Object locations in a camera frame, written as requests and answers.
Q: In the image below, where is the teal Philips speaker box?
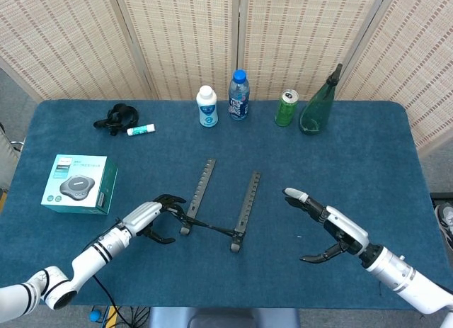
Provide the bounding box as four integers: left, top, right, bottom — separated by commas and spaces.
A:
40, 154, 119, 216

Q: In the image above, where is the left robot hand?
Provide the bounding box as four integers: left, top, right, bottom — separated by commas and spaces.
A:
122, 194, 187, 244

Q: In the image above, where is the blue table cloth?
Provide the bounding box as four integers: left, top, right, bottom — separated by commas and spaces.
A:
0, 99, 453, 310

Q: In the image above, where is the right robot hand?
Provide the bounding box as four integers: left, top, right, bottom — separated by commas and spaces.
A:
282, 187, 371, 264

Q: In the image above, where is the blue grey stool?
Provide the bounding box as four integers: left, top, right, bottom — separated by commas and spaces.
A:
147, 307, 302, 328

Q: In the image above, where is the bamboo folding screen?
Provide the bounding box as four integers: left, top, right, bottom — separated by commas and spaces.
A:
0, 0, 453, 155

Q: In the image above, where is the green drink can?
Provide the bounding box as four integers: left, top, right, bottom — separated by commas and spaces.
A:
275, 89, 300, 128

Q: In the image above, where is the white green glue stick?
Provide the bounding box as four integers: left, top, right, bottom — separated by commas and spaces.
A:
127, 123, 156, 137

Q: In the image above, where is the blue capped sports drink bottle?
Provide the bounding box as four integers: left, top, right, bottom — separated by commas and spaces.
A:
228, 69, 250, 122

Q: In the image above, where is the black strap bundle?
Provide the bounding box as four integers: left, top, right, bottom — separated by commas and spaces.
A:
93, 103, 139, 137

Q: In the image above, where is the white yogurt drink bottle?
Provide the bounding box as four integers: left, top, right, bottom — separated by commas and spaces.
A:
195, 85, 219, 128

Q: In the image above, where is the green glass spray bottle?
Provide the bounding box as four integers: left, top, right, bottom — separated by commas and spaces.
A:
299, 63, 343, 135

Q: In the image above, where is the black silver folding laptop stand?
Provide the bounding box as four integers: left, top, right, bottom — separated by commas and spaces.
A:
179, 158, 261, 254

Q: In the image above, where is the grey sneaker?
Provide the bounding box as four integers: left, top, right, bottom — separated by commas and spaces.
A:
434, 203, 453, 244

